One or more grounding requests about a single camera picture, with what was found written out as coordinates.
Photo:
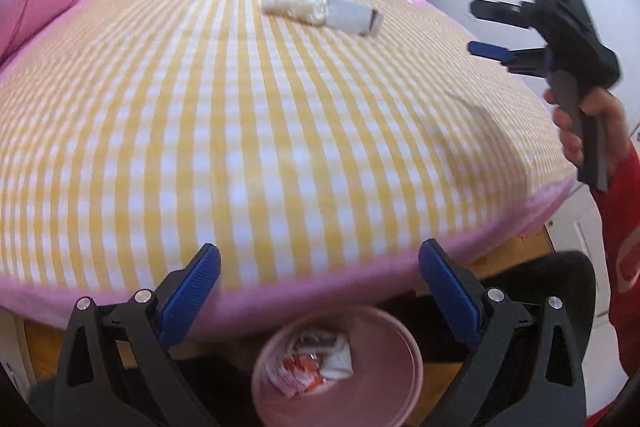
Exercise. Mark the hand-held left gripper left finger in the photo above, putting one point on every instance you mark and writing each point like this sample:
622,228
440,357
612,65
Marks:
192,292

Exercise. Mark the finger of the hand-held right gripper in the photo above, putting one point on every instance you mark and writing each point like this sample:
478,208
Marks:
487,51
495,12

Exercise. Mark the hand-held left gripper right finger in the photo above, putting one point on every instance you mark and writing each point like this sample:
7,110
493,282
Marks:
450,292

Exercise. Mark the pink plastic bin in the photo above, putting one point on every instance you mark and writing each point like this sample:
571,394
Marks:
390,357

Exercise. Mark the white printed snack wrapper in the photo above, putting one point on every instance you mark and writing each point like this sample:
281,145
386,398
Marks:
312,341

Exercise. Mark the orange snack wrapper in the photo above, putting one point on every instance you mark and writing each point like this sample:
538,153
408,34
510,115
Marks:
300,372

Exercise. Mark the white carton box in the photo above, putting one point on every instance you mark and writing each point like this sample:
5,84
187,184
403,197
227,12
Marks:
352,17

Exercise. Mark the white plastic bag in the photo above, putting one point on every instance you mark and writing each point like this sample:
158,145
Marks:
292,2

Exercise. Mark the person's right forearm red sleeve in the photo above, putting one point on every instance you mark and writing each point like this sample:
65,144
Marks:
625,257

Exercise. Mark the person's right hand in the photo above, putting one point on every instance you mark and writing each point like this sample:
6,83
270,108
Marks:
607,112

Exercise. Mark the person's black trousers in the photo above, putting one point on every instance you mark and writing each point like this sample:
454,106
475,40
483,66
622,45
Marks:
550,282

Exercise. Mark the yellow checked cloth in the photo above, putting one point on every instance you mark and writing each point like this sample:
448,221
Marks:
250,132

